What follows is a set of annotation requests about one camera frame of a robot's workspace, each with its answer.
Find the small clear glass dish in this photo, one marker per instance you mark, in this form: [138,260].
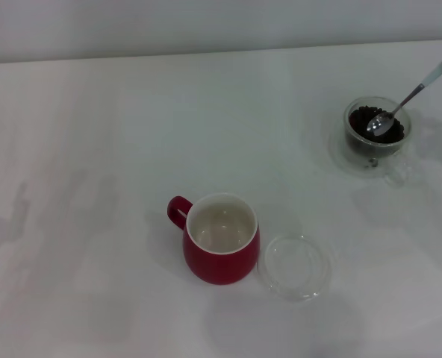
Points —
[295,268]

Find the clear glass saucer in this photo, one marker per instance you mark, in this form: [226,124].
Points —
[339,158]

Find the red ceramic mug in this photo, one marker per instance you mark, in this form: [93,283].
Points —
[221,264]

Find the coffee beans pile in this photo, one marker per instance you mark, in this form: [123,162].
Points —
[360,116]

